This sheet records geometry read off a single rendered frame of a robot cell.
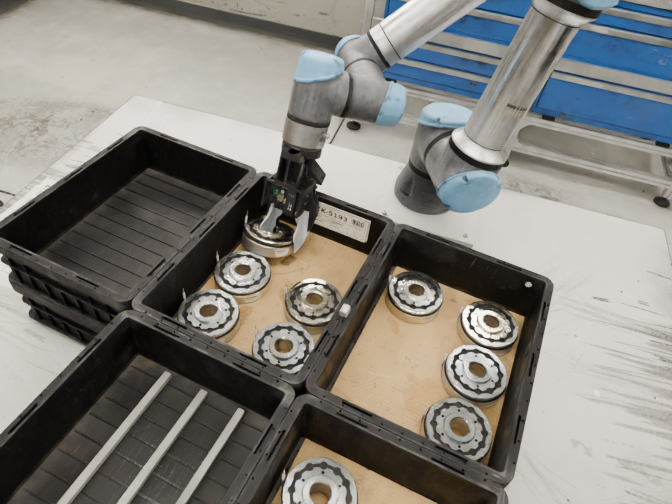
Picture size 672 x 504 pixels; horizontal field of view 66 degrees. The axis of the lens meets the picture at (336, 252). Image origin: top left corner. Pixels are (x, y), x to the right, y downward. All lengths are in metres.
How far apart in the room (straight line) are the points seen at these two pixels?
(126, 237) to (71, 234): 0.10
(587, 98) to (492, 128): 1.83
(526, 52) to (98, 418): 0.87
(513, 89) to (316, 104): 0.34
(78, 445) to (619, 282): 1.19
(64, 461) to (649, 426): 1.01
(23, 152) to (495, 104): 2.36
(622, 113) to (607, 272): 1.52
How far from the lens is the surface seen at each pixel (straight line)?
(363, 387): 0.88
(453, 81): 2.76
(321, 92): 0.87
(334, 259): 1.04
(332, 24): 3.74
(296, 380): 0.76
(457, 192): 1.02
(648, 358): 1.31
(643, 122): 2.90
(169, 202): 1.17
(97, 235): 1.13
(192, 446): 0.83
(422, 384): 0.90
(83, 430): 0.88
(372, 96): 0.90
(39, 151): 2.90
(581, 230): 1.52
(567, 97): 2.79
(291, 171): 0.91
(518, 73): 0.96
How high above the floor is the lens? 1.58
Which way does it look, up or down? 46 degrees down
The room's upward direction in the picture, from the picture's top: 8 degrees clockwise
